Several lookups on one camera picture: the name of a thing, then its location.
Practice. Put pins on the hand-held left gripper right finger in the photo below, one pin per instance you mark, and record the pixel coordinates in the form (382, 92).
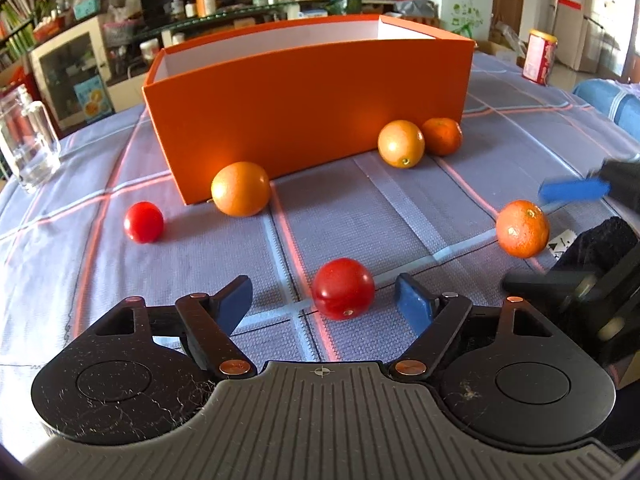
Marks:
(412, 300)

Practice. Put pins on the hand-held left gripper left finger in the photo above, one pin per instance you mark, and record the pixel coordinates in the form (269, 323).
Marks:
(235, 302)

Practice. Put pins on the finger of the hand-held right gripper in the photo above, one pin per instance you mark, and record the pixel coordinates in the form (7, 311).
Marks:
(540, 282)
(575, 189)

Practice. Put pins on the mandarin orange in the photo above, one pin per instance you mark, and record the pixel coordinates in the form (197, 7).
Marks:
(444, 136)
(522, 228)

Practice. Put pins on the red tomato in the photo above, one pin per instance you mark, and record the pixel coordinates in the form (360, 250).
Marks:
(143, 222)
(344, 288)

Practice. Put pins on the orange cardboard box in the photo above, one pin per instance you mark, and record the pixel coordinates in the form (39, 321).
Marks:
(310, 110)

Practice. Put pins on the blue upholstered chair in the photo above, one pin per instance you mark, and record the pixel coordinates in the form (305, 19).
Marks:
(610, 102)

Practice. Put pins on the blue checked tablecloth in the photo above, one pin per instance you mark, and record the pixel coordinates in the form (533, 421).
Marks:
(350, 220)

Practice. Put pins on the red tin can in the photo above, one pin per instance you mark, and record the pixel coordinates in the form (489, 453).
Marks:
(540, 57)

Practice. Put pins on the open cardboard box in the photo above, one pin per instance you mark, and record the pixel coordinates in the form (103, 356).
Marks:
(497, 52)

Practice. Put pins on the clear glass mug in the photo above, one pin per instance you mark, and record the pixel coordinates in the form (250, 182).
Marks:
(27, 145)

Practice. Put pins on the white glass-door cabinet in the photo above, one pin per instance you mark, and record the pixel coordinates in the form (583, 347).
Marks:
(75, 75)

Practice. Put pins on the tv stand with glass shelf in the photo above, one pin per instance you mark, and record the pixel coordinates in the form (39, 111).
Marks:
(220, 19)

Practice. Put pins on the teal tissue box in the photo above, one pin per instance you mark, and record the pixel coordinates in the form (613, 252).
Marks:
(90, 5)

